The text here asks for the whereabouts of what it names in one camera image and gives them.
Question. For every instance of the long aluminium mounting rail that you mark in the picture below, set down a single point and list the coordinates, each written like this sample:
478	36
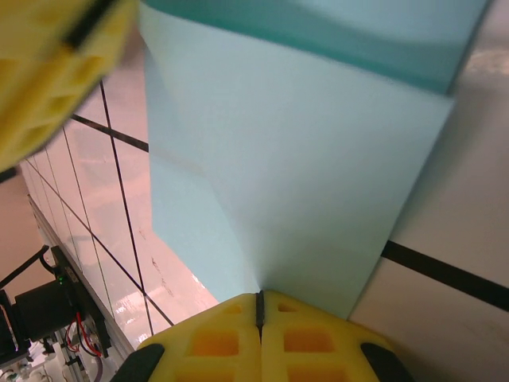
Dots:
59	238

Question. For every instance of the light blue paper sheet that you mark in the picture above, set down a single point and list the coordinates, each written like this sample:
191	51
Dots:
298	159

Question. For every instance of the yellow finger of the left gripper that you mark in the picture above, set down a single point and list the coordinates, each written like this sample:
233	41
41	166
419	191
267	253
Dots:
36	20
51	95

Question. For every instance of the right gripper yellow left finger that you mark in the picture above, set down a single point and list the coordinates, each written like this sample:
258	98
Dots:
214	342

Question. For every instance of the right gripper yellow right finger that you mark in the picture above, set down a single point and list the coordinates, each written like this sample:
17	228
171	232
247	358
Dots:
318	342

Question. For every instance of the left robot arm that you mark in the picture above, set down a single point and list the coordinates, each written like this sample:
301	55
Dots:
43	310

